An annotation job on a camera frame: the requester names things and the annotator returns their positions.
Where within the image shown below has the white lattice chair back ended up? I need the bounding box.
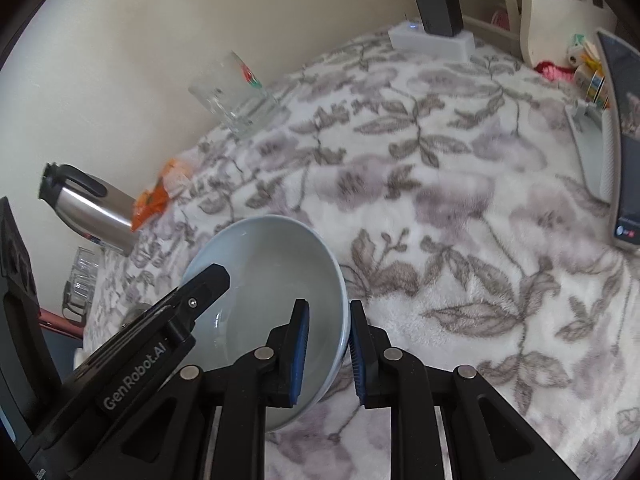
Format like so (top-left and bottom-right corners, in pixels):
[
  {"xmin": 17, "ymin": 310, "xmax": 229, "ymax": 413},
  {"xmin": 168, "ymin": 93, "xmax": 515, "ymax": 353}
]
[{"xmin": 492, "ymin": 0, "xmax": 616, "ymax": 63}]

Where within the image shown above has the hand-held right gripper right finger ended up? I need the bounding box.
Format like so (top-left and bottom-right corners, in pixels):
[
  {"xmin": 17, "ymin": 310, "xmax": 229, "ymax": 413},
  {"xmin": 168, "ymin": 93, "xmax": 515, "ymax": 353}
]
[{"xmin": 348, "ymin": 300, "xmax": 583, "ymax": 480}]

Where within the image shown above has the glass pitcher black handle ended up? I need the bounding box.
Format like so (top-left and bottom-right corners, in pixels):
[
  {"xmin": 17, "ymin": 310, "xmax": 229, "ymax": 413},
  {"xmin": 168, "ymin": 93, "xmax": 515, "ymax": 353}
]
[{"xmin": 62, "ymin": 270, "xmax": 96, "ymax": 321}]

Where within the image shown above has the clear glass cup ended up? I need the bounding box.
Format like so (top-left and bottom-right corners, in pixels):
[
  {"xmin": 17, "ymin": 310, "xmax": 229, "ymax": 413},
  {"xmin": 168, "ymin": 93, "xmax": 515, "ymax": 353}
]
[{"xmin": 75, "ymin": 246, "xmax": 103, "ymax": 286}]

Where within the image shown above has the light blue bowl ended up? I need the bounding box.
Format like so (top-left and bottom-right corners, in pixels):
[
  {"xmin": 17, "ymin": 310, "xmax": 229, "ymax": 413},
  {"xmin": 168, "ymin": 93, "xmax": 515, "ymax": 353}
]
[{"xmin": 179, "ymin": 215, "xmax": 349, "ymax": 433}]

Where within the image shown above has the grey floral tablecloth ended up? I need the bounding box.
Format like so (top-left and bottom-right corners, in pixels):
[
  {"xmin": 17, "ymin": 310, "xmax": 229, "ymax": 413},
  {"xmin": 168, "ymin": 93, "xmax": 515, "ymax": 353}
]
[{"xmin": 82, "ymin": 22, "xmax": 640, "ymax": 480}]

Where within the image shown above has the stainless steel thermos jug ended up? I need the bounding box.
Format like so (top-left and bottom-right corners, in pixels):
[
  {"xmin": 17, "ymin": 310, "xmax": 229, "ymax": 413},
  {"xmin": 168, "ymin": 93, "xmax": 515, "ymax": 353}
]
[{"xmin": 39, "ymin": 162, "xmax": 138, "ymax": 256}]

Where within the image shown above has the red knitted cloth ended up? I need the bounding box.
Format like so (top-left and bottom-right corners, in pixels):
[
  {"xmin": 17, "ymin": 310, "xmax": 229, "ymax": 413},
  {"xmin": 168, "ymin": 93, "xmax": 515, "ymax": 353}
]
[{"xmin": 535, "ymin": 57, "xmax": 576, "ymax": 83}]

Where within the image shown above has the white power strip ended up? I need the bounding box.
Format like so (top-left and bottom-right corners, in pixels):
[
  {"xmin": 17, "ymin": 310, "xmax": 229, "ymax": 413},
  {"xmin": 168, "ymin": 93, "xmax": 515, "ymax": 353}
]
[{"xmin": 388, "ymin": 21, "xmax": 476, "ymax": 61}]

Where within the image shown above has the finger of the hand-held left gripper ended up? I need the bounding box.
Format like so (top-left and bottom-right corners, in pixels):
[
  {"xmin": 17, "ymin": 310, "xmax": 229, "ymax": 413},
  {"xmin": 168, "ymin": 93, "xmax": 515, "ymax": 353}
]
[
  {"xmin": 150, "ymin": 263, "xmax": 231, "ymax": 333},
  {"xmin": 0, "ymin": 196, "xmax": 63, "ymax": 456}
]

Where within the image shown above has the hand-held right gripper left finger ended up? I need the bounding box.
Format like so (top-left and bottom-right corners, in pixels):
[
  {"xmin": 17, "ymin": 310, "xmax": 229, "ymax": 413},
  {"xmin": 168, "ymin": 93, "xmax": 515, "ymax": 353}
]
[{"xmin": 67, "ymin": 299, "xmax": 311, "ymax": 480}]

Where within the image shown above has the smartphone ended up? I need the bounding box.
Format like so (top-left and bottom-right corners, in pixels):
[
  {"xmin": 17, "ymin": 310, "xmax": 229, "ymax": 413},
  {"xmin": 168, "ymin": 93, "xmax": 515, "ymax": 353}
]
[{"xmin": 596, "ymin": 29, "xmax": 640, "ymax": 251}]

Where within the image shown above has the colourful small container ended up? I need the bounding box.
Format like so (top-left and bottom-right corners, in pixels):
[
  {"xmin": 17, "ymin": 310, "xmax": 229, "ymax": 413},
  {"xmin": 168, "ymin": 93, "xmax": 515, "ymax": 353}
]
[{"xmin": 566, "ymin": 32, "xmax": 611, "ymax": 110}]

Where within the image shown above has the orange snack packet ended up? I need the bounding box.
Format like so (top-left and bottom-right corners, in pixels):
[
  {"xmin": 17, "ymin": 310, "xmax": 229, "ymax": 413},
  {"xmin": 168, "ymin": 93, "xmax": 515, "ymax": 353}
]
[
  {"xmin": 131, "ymin": 187, "xmax": 173, "ymax": 231},
  {"xmin": 155, "ymin": 157, "xmax": 193, "ymax": 196}
]

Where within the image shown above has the black charger adapter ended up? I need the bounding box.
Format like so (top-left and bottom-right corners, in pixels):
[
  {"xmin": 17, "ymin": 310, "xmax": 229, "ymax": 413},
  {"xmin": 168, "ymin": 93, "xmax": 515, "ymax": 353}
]
[{"xmin": 414, "ymin": 0, "xmax": 463, "ymax": 38}]

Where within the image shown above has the white phone stand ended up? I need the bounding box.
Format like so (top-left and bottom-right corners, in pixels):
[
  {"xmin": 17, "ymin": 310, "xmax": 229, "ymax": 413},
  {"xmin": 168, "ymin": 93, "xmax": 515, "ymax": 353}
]
[{"xmin": 565, "ymin": 100, "xmax": 613, "ymax": 203}]

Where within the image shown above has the clear glass mug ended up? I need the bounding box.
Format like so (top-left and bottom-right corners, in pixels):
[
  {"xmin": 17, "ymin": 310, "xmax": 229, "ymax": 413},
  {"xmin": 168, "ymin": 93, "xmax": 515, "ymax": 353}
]
[{"xmin": 188, "ymin": 51, "xmax": 281, "ymax": 137}]

